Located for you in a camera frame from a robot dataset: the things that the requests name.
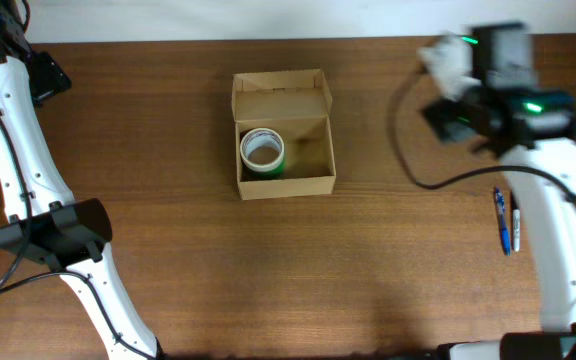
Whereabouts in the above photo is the blue ballpoint pen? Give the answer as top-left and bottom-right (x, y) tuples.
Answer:
(493, 187), (511, 256)

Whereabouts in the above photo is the green tape roll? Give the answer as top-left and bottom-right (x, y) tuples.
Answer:
(242, 158), (285, 179)

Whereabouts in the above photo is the white masking tape roll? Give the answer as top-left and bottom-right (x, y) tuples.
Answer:
(240, 128), (285, 171)

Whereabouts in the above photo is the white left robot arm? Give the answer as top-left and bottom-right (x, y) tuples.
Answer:
(0, 1), (165, 359)

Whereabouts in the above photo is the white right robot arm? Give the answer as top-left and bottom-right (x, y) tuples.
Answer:
(419, 22), (576, 359)

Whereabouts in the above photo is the black white marker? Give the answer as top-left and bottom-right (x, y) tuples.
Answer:
(511, 193), (521, 252)

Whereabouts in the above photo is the brown cardboard box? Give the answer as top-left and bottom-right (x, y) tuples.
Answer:
(231, 69), (336, 200)

